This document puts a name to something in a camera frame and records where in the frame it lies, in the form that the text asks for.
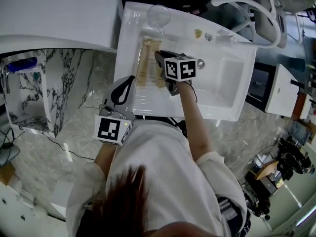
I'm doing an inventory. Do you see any person's right forearm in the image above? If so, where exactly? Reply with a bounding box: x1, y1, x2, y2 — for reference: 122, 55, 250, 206
176, 80, 216, 162

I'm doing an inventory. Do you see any beige cosmetic tube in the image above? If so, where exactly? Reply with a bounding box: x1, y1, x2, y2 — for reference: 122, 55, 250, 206
148, 40, 167, 89
135, 39, 152, 87

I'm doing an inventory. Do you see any blue plastic bottle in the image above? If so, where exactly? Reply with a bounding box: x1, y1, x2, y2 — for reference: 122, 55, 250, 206
7, 57, 38, 72

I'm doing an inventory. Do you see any large white ceramic sink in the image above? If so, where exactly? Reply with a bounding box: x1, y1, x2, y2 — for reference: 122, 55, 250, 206
114, 1, 258, 122

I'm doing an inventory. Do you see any black cable with adapter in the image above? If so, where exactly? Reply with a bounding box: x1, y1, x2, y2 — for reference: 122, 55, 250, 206
46, 134, 96, 161

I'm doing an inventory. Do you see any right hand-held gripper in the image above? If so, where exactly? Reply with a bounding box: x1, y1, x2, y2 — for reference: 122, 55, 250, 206
155, 50, 198, 97

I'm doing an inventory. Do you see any marble pattern sink cabinet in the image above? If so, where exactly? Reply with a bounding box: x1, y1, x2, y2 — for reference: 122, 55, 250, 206
0, 47, 117, 138

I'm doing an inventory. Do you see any black box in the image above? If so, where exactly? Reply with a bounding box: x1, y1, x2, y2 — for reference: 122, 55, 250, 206
259, 175, 278, 195

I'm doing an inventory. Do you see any wooden sink stand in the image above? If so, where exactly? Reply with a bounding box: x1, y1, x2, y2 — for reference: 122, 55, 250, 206
292, 90, 307, 121

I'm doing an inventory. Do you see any white curved faucet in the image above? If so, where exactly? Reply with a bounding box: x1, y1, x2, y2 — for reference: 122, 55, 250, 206
211, 0, 282, 49

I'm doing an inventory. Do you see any white office chair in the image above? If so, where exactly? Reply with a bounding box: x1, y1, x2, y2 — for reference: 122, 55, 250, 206
232, 0, 290, 49

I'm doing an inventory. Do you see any black faucet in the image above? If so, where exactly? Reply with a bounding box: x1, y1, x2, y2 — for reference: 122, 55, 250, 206
290, 79, 307, 89

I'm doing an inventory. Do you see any chrome faucet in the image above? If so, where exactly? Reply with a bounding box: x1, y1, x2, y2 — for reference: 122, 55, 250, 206
0, 66, 11, 95

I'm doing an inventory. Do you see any person's left forearm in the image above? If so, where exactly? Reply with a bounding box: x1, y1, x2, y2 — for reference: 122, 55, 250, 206
93, 143, 117, 177

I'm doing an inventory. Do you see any person's white shirt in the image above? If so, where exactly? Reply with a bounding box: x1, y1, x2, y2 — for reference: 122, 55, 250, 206
66, 121, 249, 237

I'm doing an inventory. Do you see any clear glass cup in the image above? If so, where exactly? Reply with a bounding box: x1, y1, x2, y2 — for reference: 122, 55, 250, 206
146, 4, 172, 36

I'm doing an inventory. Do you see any narrow white sink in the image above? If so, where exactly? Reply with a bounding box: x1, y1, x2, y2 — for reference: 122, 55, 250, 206
299, 92, 313, 119

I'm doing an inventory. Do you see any black metal sink stand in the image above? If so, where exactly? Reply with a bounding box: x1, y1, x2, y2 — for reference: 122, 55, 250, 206
243, 62, 277, 109

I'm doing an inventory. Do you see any cardboard box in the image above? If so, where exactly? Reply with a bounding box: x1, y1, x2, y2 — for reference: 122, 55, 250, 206
0, 161, 17, 186

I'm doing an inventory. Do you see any square white sink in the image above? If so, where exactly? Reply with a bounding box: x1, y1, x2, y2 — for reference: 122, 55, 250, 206
264, 63, 300, 117

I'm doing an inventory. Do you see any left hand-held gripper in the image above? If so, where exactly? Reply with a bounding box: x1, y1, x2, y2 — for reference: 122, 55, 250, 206
94, 75, 137, 147

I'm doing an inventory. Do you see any wooden round board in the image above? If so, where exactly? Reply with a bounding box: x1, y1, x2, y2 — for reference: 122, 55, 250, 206
255, 159, 280, 181

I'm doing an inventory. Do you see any grey chair base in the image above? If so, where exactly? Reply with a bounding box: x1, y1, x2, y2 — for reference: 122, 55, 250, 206
0, 143, 21, 168

